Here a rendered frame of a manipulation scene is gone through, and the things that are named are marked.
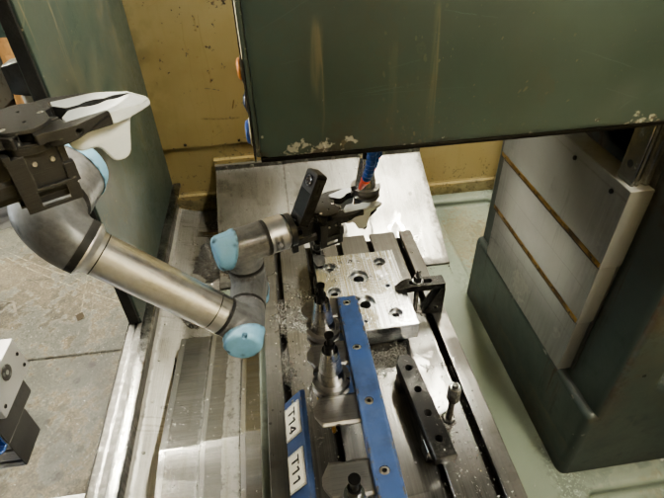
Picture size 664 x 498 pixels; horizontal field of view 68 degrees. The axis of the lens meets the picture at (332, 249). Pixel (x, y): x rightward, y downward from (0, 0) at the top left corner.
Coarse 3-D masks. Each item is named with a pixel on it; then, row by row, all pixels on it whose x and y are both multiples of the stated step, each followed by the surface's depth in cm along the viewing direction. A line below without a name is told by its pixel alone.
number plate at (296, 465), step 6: (300, 450) 99; (294, 456) 99; (300, 456) 98; (288, 462) 101; (294, 462) 99; (300, 462) 97; (294, 468) 98; (300, 468) 96; (294, 474) 97; (300, 474) 96; (294, 480) 96; (300, 480) 95; (294, 486) 95; (300, 486) 94; (294, 492) 95
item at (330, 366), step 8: (336, 352) 75; (320, 360) 77; (328, 360) 75; (336, 360) 76; (320, 368) 77; (328, 368) 76; (336, 368) 76; (320, 376) 78; (328, 376) 77; (336, 376) 77; (344, 376) 79; (328, 384) 78; (336, 384) 78
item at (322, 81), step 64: (256, 0) 50; (320, 0) 51; (384, 0) 52; (448, 0) 53; (512, 0) 54; (576, 0) 55; (640, 0) 56; (256, 64) 54; (320, 64) 55; (384, 64) 56; (448, 64) 57; (512, 64) 58; (576, 64) 60; (640, 64) 61; (256, 128) 60; (320, 128) 60; (384, 128) 61; (448, 128) 63; (512, 128) 64; (576, 128) 66
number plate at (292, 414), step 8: (296, 400) 108; (288, 408) 109; (296, 408) 106; (288, 416) 108; (296, 416) 105; (288, 424) 106; (296, 424) 104; (288, 432) 105; (296, 432) 103; (288, 440) 104
